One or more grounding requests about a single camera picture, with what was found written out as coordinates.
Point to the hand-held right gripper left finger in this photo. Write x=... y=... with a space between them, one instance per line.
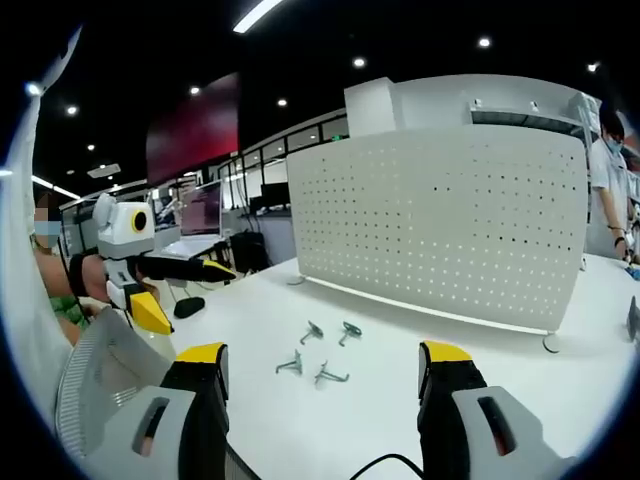
x=165 y=430

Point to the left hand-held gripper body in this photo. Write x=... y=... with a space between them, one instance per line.
x=116 y=235

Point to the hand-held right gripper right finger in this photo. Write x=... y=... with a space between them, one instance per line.
x=480 y=425

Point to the grey hook assembly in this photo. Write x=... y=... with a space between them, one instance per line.
x=291 y=363
x=349 y=332
x=312 y=332
x=327 y=375

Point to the white perforated mounting plate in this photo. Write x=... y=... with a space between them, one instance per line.
x=440 y=225

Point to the black computer mouse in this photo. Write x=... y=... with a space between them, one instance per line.
x=189 y=306

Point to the grey ribbed device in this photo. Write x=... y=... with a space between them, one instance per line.
x=107 y=360

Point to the ceiling air vent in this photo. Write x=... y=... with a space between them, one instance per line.
x=104 y=170

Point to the black office chair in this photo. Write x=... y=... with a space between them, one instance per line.
x=248 y=252

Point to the person's blue face mask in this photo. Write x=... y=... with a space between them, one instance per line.
x=47 y=234

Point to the green patterned cloth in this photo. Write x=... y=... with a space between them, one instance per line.
x=67 y=310

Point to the person's white shirt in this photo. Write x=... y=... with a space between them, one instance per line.
x=25 y=280

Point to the dark computer monitor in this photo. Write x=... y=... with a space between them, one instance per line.
x=275 y=195

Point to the small black object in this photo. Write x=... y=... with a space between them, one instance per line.
x=634 y=320

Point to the blue object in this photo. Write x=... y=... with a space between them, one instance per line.
x=634 y=272

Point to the ceiling strip light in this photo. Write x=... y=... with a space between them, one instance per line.
x=257 y=16

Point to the group of round ceiling lights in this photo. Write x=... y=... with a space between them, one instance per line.
x=358 y=62

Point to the dark red wall panel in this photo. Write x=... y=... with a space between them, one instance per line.
x=195 y=130

